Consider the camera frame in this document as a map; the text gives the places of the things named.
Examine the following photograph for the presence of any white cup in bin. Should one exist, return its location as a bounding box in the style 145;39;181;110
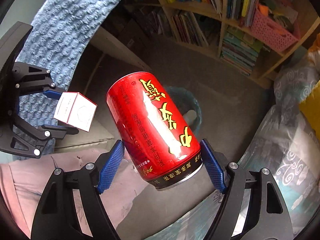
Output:
183;109;197;126

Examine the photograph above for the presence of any red herbal tea can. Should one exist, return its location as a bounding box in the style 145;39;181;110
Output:
106;72;203;191

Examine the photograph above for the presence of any yellow bag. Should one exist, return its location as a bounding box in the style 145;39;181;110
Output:
299;81;320;140

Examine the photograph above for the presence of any wooden bed frame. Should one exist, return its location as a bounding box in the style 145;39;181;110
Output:
83;26;152;95

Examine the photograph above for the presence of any wooden bookshelf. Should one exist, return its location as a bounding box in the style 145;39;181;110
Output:
130;0;319;89

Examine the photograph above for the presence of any teal lined trash bin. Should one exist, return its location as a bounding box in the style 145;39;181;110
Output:
164;86;202;136

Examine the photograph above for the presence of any pink plastic basket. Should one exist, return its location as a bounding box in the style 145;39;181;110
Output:
251;7;300;53

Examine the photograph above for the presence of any blue knitted bed blanket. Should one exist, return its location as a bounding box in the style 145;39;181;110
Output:
11;0;151;160

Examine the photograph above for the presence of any red and white carton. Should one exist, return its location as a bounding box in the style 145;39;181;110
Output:
54;92;97;132

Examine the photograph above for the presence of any grey patterned plastic-wrapped bedding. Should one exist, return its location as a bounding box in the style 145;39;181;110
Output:
152;51;319;239

